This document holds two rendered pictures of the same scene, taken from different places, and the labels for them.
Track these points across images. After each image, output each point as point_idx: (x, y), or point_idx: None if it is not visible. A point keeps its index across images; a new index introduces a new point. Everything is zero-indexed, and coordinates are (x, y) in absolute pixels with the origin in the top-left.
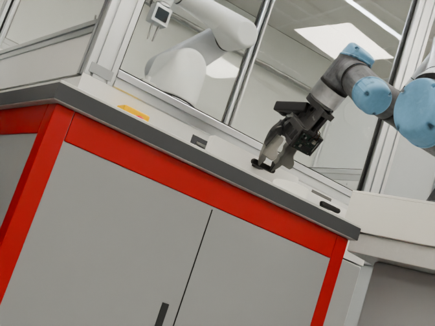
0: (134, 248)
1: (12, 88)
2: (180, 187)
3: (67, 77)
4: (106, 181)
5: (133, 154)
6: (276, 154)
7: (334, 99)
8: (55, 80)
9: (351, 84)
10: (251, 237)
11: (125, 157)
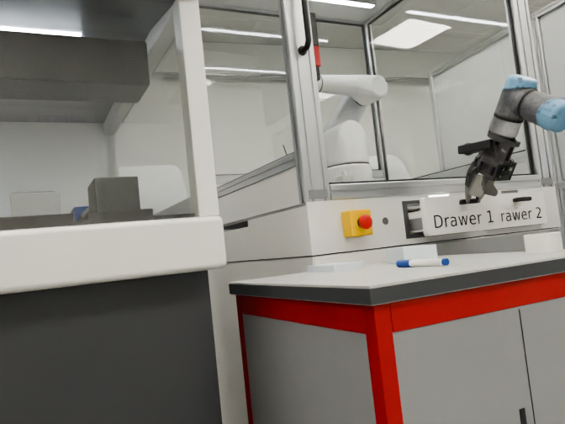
0: (481, 381)
1: (241, 219)
2: (490, 308)
3: (291, 207)
4: (437, 342)
5: (445, 306)
6: (482, 191)
7: (515, 129)
8: (279, 209)
9: (532, 113)
10: (555, 310)
11: (441, 313)
